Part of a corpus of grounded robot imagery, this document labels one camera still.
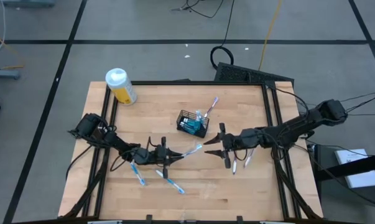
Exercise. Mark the empty clear plastic wrapper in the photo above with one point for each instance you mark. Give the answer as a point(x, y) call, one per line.
point(209, 191)

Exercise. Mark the white booklet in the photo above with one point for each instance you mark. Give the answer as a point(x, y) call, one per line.
point(366, 180)

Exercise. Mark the grey metal foot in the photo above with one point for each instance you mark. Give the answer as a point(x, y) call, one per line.
point(28, 3)
point(3, 74)

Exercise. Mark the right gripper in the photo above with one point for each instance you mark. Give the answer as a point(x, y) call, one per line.
point(232, 141)

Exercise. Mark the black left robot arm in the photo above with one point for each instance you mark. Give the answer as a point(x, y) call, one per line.
point(118, 144)

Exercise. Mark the small black table clamp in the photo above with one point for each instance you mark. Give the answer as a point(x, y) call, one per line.
point(149, 218)
point(240, 219)

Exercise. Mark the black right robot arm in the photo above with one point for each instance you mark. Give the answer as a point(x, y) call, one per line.
point(299, 126)

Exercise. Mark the yellow white wipes canister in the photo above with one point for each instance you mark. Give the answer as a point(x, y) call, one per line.
point(122, 90)

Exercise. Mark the black perforated metal panel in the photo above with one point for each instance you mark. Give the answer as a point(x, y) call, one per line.
point(237, 73)

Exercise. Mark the silver aluminium bar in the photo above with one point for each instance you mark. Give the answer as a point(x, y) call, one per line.
point(104, 222)
point(272, 222)

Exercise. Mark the teal toothpaste tube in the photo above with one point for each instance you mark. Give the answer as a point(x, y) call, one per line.
point(190, 130)

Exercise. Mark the blue white toothbrush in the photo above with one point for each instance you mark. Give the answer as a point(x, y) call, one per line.
point(193, 150)
point(174, 185)
point(199, 115)
point(139, 175)

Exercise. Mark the black metal beam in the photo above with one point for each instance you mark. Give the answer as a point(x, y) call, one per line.
point(345, 168)

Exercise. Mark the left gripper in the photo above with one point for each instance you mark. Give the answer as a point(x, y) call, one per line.
point(160, 155)

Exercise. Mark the black aluminium table frame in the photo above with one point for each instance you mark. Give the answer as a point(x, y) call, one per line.
point(156, 83)

